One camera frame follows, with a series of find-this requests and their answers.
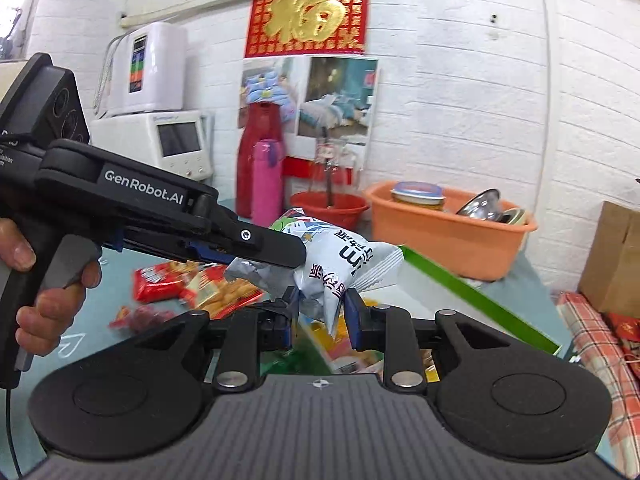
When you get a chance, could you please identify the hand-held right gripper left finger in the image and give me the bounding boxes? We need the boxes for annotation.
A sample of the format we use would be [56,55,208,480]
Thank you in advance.
[134,286,302,393]

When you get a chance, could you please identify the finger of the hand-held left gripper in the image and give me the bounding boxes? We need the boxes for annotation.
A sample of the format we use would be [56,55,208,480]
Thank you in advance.
[102,227,237,266]
[187,192,307,271]

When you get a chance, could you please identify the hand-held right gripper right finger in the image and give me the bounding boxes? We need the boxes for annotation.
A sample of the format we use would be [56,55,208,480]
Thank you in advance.
[344,287,507,392]

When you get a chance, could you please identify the white and blue snack packet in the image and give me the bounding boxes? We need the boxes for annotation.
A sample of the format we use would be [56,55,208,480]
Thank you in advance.
[223,207,405,341]

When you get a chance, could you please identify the green cardboard box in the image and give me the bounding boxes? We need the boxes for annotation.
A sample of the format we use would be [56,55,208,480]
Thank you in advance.
[260,244,562,376]

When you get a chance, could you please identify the red packet of fried snacks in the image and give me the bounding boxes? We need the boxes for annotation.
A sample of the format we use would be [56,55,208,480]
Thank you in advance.
[180,265,266,321]

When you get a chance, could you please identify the person's left hand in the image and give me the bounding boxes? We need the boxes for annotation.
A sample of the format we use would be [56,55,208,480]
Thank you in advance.
[0,217,104,359]

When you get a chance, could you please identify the pink bottle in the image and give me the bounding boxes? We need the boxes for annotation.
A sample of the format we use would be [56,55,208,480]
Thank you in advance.
[251,139,286,229]

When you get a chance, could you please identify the red plastic basin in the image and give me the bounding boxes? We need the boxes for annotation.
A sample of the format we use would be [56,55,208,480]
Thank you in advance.
[289,190,371,231]

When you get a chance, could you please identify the white appliance with screen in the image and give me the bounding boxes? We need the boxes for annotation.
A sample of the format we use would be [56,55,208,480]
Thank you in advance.
[90,110,216,184]

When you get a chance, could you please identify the red box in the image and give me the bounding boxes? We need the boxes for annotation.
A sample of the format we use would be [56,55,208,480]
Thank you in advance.
[283,156,361,186]

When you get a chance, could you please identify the red thermos jug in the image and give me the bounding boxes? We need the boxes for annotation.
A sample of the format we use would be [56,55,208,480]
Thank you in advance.
[236,102,286,219]

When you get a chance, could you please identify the clear packet of dark dates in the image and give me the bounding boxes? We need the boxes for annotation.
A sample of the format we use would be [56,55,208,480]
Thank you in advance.
[109,305,174,334]

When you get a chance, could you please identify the teal tablecloth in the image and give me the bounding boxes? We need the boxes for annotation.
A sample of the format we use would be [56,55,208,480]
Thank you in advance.
[15,199,640,480]

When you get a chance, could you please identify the glass pitcher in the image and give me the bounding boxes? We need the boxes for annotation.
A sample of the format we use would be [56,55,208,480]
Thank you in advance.
[312,140,361,207]

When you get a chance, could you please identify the orange plastic basin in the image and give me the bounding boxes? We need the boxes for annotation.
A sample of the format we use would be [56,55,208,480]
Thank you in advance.
[363,181,539,281]

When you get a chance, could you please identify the blue lid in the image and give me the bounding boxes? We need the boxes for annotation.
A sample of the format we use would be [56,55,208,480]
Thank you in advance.
[390,181,446,211]

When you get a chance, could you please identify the metal bowl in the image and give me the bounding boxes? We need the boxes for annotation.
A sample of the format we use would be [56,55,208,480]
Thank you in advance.
[454,188,504,222]

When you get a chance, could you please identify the red plaid cloth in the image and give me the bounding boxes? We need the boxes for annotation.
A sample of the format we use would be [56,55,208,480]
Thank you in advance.
[554,292,640,461]

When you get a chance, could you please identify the brown cardboard box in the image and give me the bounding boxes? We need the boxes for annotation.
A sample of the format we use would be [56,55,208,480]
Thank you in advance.
[578,200,640,321]

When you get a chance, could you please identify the red envelopes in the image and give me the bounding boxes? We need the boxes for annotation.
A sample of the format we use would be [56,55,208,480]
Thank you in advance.
[607,312,640,382]

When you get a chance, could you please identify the white wall water purifier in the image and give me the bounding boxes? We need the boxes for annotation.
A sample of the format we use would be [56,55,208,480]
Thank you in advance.
[94,22,189,119]

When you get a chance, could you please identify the bedding wall poster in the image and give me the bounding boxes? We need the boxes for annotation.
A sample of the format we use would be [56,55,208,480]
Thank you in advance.
[237,54,380,147]

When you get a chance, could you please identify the red and gold wall decoration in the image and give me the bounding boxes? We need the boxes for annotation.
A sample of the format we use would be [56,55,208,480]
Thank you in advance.
[244,0,374,59]

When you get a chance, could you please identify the black cable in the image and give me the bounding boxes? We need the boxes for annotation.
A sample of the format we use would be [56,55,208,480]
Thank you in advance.
[4,385,24,480]

